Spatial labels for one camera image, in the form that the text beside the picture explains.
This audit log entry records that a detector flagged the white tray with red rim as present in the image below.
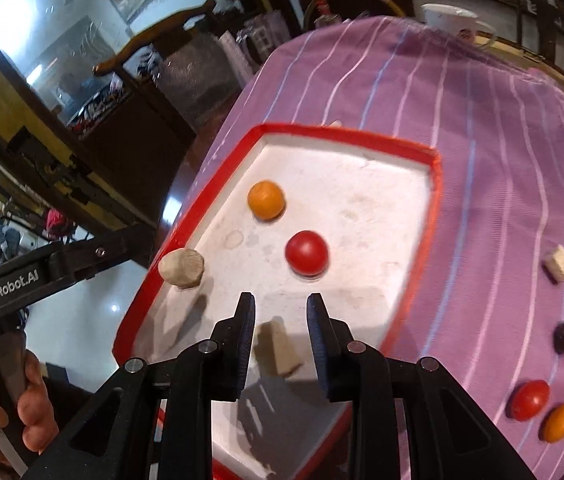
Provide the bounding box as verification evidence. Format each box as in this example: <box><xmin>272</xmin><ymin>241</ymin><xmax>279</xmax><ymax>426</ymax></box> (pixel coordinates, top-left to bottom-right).
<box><xmin>113</xmin><ymin>123</ymin><xmax>443</xmax><ymax>480</ymax></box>

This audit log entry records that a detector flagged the wooden chair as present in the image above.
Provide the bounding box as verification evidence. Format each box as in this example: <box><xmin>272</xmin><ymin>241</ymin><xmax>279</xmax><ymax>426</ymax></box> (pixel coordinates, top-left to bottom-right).
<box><xmin>93</xmin><ymin>0</ymin><xmax>243</xmax><ymax>161</ymax></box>

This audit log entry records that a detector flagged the white cup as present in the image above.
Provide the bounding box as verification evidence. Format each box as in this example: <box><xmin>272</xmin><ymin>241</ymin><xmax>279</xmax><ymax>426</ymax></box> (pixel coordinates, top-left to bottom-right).
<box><xmin>421</xmin><ymin>3</ymin><xmax>497</xmax><ymax>46</ymax></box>

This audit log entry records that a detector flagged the clear glass bottle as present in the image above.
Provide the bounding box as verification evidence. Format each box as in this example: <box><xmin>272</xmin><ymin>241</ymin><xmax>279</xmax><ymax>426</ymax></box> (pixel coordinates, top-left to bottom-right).
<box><xmin>313</xmin><ymin>1</ymin><xmax>340</xmax><ymax>28</ymax></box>

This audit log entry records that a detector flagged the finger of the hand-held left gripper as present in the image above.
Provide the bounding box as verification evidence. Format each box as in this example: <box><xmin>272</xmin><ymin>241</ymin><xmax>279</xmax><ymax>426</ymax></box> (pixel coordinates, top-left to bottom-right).
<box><xmin>48</xmin><ymin>223</ymin><xmax>157</xmax><ymax>287</ymax></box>

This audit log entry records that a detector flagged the person's left hand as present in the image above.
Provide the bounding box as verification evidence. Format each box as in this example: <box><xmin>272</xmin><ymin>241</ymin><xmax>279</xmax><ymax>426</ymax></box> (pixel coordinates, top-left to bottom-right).
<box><xmin>0</xmin><ymin>350</ymin><xmax>60</xmax><ymax>467</ymax></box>

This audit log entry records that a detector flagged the red tomato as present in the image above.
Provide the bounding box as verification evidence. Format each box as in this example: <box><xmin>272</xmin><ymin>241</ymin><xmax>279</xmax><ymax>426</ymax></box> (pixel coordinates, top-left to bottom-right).
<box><xmin>285</xmin><ymin>230</ymin><xmax>330</xmax><ymax>277</ymax></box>
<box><xmin>508</xmin><ymin>380</ymin><xmax>551</xmax><ymax>422</ymax></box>

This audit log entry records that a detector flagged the banana piece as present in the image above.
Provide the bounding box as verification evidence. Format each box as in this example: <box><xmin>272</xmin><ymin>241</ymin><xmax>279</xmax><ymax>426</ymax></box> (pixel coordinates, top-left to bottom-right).
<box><xmin>254</xmin><ymin>321</ymin><xmax>305</xmax><ymax>378</ymax></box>
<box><xmin>543</xmin><ymin>244</ymin><xmax>564</xmax><ymax>282</ymax></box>
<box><xmin>157</xmin><ymin>248</ymin><xmax>206</xmax><ymax>290</ymax></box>

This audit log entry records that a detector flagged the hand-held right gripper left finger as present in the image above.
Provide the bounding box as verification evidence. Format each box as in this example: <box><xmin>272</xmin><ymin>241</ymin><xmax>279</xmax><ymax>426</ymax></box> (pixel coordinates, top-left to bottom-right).
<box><xmin>22</xmin><ymin>291</ymin><xmax>257</xmax><ymax>480</ymax></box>

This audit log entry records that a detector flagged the purple striped tablecloth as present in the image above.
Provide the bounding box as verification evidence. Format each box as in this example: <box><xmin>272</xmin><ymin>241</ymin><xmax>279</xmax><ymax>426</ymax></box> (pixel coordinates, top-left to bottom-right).
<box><xmin>148</xmin><ymin>16</ymin><xmax>564</xmax><ymax>480</ymax></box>

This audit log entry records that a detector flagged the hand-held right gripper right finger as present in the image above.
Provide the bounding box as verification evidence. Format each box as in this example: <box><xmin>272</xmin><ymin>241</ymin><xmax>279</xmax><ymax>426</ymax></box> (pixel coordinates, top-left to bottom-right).
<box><xmin>306</xmin><ymin>291</ymin><xmax>537</xmax><ymax>480</ymax></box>

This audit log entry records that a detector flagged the purple patterned bag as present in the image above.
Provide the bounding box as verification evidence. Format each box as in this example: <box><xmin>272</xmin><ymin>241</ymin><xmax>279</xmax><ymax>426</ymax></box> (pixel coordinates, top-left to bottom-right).
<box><xmin>242</xmin><ymin>10</ymin><xmax>293</xmax><ymax>68</ymax></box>

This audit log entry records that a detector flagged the orange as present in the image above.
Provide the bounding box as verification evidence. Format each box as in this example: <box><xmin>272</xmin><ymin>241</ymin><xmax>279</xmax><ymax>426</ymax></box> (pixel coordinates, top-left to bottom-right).
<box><xmin>542</xmin><ymin>402</ymin><xmax>564</xmax><ymax>443</ymax></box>
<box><xmin>247</xmin><ymin>180</ymin><xmax>287</xmax><ymax>222</ymax></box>

